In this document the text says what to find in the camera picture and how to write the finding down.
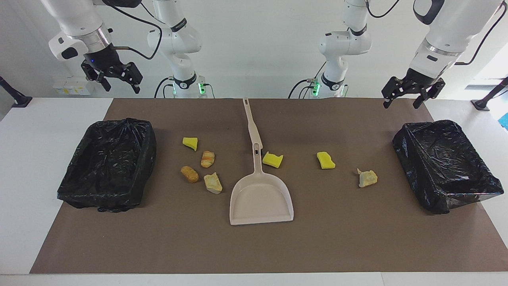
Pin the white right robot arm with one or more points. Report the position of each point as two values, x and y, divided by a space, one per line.
176 43

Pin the brown bread roll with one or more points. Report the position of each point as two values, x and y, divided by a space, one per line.
189 174

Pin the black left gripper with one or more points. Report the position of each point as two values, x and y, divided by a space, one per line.
420 81

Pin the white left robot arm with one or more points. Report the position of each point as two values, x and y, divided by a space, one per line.
343 43

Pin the striped croissant piece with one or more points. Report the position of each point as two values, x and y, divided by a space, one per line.
207 159

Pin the bin lined with black bag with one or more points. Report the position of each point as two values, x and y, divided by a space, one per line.
444 167
107 167

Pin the black stand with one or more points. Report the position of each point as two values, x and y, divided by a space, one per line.
22 101
482 105

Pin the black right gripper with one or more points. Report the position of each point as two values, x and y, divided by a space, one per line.
105 59

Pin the beige hand brush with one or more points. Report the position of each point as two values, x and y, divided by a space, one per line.
253 129

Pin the pale bread chunk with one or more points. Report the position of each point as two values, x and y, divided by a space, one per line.
213 183

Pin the notched yellow sponge piece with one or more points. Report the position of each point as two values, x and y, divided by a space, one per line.
272 160

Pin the rectangular yellow sponge piece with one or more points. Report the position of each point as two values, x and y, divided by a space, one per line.
325 161

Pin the brown table mat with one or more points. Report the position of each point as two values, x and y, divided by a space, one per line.
337 238

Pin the white wall socket box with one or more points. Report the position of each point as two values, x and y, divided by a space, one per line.
73 85

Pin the beige plastic dustpan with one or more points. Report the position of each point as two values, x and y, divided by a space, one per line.
260 198

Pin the small yellow sponge wedge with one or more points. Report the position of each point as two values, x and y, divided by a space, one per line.
189 142

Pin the blue object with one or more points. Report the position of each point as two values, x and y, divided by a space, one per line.
505 121

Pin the torn orange-crust bread piece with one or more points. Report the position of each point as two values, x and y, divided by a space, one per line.
368 178

